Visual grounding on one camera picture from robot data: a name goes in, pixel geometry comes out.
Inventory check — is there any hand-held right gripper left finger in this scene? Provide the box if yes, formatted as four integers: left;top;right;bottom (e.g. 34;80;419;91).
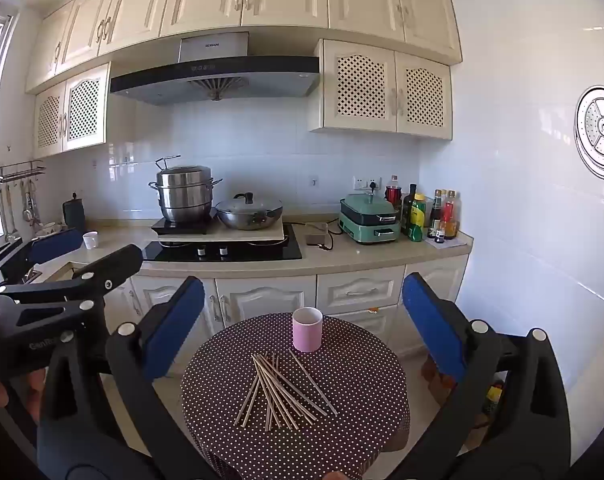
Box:
36;276;223;480

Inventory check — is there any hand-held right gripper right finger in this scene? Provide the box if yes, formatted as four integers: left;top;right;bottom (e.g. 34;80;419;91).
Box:
402;272;573;480

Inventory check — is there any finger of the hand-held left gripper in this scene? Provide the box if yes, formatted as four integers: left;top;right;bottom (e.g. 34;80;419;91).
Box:
0;244;144;342
0;227;85;286

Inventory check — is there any pile of wooden chopsticks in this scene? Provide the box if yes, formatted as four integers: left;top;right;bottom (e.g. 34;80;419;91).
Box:
234;351;339;432

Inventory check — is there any pink cup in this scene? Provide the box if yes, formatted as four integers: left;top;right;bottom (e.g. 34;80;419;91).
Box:
292;307;323;354

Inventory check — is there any row of hanging utensils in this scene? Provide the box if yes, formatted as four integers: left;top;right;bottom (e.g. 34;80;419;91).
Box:
0;180;38;238

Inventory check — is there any white bowl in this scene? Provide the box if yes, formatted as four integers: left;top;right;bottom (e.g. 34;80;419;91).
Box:
34;222;67;240

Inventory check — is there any black induction cooker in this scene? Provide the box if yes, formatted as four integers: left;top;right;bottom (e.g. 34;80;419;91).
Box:
150;209;217;236

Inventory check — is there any white paper sheet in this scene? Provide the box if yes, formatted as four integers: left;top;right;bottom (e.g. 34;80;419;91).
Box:
423;234;469;252

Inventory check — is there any cream base kitchen cabinet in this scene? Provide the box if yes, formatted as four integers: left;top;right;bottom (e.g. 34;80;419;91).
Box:
102;255;472;366

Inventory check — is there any stainless steel steamer pot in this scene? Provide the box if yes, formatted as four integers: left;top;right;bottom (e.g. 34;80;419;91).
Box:
149;156;223;224

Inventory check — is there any yellow cap green bottle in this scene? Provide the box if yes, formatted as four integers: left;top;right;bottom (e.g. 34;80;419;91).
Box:
408;193;429;242

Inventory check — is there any red sauce bottle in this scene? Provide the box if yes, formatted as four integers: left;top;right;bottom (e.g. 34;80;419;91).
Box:
442;190;459;240

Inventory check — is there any dark soy sauce bottle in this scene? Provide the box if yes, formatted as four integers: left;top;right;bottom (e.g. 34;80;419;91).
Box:
428;189;443;239

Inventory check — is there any beige stone countertop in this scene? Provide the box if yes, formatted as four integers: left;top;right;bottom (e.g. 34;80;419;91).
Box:
29;222;474;278

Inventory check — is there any dark green oil bottle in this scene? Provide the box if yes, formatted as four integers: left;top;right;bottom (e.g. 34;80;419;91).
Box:
401;183;419;237

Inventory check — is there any green electric grill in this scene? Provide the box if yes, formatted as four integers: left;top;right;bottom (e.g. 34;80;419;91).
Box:
339;192;401;245

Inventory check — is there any cream stone board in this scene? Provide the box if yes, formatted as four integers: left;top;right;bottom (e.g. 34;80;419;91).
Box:
154;217;287;247

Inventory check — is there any round table with dotted tablecloth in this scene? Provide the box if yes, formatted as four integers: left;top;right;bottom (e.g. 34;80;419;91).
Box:
181;312;411;480

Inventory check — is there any black glass gas hob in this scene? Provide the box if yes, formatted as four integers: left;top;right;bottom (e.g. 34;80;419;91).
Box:
142;224;303;263

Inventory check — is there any small lattice door cabinet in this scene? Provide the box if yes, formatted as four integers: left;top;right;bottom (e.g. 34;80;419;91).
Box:
33;62;111;160

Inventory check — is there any steel wok with lid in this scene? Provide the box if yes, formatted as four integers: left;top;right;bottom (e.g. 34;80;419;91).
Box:
215;191;284;231

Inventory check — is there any small clear container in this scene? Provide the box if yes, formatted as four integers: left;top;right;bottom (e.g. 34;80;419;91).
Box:
306;221;329;247

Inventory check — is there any black range hood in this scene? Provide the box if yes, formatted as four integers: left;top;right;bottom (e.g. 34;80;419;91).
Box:
109;31;321;107

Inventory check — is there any wide lattice door cabinet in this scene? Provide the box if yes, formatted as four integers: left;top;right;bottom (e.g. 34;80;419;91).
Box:
308;38;454;141

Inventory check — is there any round metal steamer plate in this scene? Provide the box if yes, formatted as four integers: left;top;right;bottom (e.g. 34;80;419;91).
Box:
574;85;604;180

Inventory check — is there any metal wall utensil rack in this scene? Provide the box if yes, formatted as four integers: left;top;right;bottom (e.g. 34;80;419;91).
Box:
0;160;46;184

